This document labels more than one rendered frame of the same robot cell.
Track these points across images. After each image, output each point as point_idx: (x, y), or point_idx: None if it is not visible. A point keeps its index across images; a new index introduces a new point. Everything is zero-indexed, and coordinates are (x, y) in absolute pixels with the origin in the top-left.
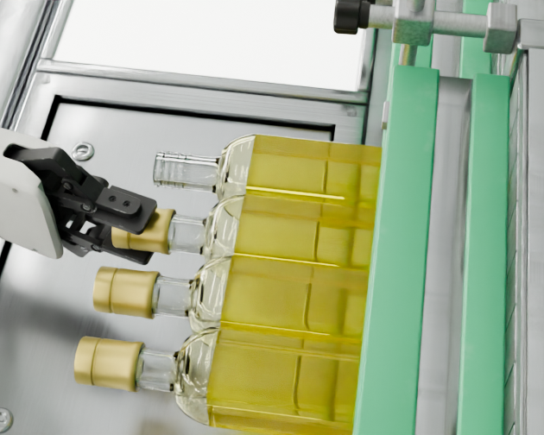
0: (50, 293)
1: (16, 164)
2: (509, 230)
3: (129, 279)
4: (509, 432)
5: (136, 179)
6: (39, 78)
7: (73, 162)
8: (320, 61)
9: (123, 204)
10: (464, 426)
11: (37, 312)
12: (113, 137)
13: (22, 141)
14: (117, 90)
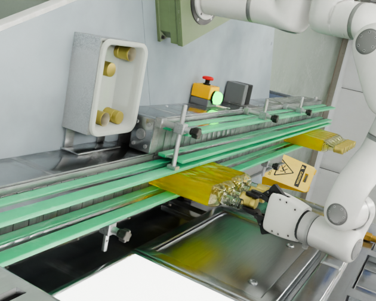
0: (271, 258)
1: (286, 194)
2: None
3: (257, 188)
4: None
5: (234, 268)
6: None
7: (270, 187)
8: (139, 265)
9: (256, 190)
10: (213, 120)
11: (276, 257)
12: (239, 280)
13: (284, 196)
14: (233, 289)
